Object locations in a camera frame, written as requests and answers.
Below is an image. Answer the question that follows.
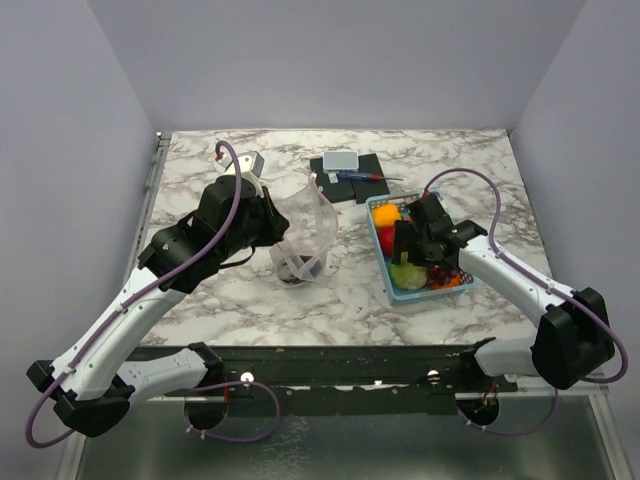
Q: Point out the purple cable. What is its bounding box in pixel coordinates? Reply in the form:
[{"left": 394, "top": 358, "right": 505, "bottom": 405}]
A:
[
  {"left": 420, "top": 167, "right": 629, "bottom": 435},
  {"left": 25, "top": 141, "right": 281, "bottom": 446}
]

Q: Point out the yellow bell pepper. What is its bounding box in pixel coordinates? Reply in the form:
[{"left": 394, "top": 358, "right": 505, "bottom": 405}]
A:
[{"left": 371, "top": 203, "right": 403, "bottom": 230}]

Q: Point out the red apple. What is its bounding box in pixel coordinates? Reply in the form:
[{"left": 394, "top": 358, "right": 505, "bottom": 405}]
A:
[{"left": 378, "top": 225, "right": 395, "bottom": 257}]

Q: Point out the blue red screwdriver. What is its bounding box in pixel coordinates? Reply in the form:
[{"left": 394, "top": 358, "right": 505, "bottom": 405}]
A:
[{"left": 336, "top": 171, "right": 402, "bottom": 182}]

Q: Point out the purple eggplant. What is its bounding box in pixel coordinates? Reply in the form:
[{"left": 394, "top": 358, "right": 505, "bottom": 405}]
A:
[{"left": 275, "top": 255, "right": 324, "bottom": 285}]

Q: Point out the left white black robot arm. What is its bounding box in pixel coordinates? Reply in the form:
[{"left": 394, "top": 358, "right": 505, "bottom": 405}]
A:
[{"left": 27, "top": 175, "right": 289, "bottom": 438}]

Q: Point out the clear pink zip top bag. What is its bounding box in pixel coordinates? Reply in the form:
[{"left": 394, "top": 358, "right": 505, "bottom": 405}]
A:
[{"left": 269, "top": 173, "right": 338, "bottom": 282}]

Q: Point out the aluminium side rail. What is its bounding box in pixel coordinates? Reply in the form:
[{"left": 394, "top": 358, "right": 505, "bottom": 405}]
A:
[{"left": 120, "top": 131, "right": 173, "bottom": 292}]

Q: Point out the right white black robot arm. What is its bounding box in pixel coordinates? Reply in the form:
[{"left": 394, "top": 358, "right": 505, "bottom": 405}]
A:
[{"left": 392, "top": 193, "right": 614, "bottom": 391}]

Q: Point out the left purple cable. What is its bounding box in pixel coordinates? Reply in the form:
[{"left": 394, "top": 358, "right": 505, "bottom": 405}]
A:
[{"left": 25, "top": 141, "right": 281, "bottom": 446}]

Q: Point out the green cabbage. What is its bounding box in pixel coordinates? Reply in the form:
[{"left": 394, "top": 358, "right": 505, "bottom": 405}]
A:
[{"left": 389, "top": 263, "right": 428, "bottom": 291}]

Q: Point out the small grey white box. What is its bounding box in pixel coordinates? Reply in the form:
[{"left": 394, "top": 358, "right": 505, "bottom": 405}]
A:
[{"left": 322, "top": 150, "right": 359, "bottom": 172}]

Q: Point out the blue plastic basket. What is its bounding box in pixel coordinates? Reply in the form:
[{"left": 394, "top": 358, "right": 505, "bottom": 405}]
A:
[{"left": 365, "top": 191, "right": 478, "bottom": 307}]

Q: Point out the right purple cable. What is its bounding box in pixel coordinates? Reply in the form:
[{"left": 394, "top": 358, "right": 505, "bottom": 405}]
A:
[{"left": 420, "top": 167, "right": 629, "bottom": 435}]

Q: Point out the black mounting rail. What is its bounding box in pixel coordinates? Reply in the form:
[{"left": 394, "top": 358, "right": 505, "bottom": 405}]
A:
[{"left": 130, "top": 344, "right": 521, "bottom": 417}]

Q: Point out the black flat box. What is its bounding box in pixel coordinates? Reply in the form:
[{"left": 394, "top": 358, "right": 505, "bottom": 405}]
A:
[
  {"left": 309, "top": 157, "right": 356, "bottom": 203},
  {"left": 351, "top": 153, "right": 389, "bottom": 204}
]

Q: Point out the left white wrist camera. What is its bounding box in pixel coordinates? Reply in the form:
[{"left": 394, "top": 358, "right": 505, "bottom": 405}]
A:
[{"left": 216, "top": 151, "right": 265, "bottom": 196}]

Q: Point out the purple grape bunch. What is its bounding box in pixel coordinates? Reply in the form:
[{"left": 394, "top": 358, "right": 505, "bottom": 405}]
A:
[{"left": 427, "top": 267, "right": 459, "bottom": 290}]

